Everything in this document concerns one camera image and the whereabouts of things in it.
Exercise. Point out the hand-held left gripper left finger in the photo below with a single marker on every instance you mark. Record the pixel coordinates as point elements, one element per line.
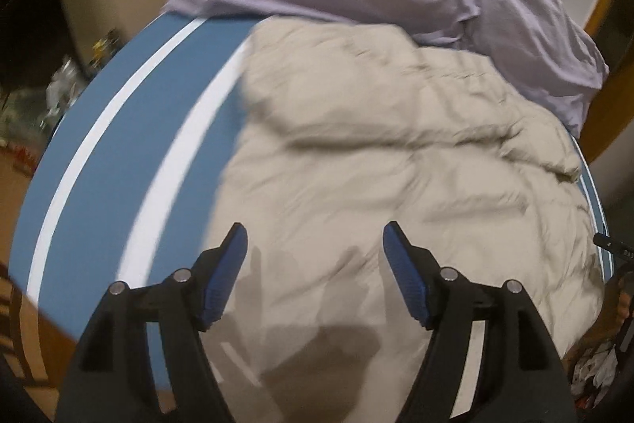
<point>225,274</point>

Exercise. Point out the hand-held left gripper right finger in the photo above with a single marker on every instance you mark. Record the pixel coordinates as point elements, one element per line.
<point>403,274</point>

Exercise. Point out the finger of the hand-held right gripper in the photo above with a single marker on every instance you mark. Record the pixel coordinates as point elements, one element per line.
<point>611,244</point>

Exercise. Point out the beige puffer jacket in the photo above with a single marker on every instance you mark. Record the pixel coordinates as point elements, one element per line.
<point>371,145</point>

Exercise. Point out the patterned clothing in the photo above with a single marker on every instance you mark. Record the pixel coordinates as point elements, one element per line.
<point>592,371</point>

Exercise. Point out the blue white striped bed sheet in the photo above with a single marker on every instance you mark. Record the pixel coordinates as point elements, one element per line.
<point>148,106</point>

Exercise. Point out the blurred clutter pile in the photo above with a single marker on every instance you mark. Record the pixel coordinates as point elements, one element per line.
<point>64,81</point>

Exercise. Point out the wooden door frame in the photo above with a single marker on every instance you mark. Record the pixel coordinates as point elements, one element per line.
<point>609,106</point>

